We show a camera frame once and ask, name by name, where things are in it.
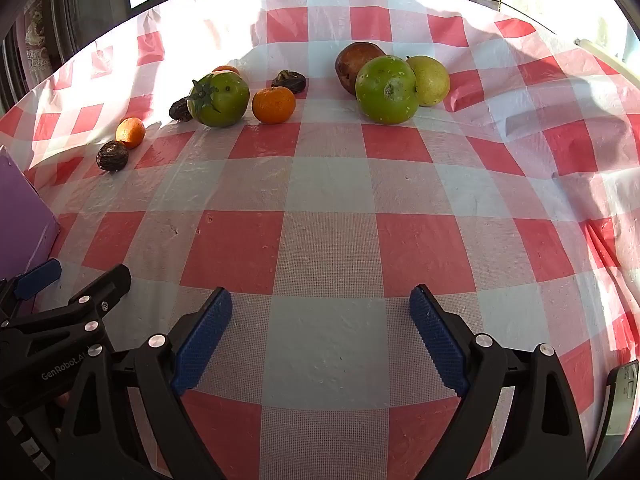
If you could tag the dark brown water chestnut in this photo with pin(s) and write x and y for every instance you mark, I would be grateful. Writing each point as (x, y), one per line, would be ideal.
(180, 109)
(290, 81)
(112, 155)

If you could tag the white rod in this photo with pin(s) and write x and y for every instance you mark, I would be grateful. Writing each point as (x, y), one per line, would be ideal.
(602, 55)

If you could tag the green persimmon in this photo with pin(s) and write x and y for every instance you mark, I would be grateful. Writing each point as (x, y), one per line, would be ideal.
(220, 100)

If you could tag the orange tangerine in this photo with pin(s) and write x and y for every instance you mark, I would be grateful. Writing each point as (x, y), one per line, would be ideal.
(130, 132)
(273, 105)
(226, 69)

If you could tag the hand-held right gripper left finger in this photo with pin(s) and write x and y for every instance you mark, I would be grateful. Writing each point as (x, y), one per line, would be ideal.
(202, 345)

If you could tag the lace curtain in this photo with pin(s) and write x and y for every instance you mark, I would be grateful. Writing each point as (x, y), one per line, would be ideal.
(36, 35)

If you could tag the green apple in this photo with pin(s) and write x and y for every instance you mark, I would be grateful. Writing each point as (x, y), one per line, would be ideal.
(386, 91)

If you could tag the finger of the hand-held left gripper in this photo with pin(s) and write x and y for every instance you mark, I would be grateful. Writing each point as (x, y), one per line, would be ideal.
(37, 277)
(102, 287)

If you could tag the purple cardboard box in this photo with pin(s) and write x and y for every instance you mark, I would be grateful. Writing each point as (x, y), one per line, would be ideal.
(22, 215)

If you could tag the dark grey device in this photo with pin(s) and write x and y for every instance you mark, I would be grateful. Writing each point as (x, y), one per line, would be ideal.
(620, 410)

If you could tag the red white checked tablecloth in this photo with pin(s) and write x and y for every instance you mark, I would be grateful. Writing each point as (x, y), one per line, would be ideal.
(325, 185)

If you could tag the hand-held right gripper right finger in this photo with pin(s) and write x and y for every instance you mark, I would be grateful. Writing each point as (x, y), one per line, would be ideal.
(440, 342)

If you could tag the dark red pomegranate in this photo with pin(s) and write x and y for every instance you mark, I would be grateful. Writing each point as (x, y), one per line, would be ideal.
(352, 62)

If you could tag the yellow green pear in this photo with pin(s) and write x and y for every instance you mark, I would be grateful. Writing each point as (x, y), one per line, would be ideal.
(432, 80)

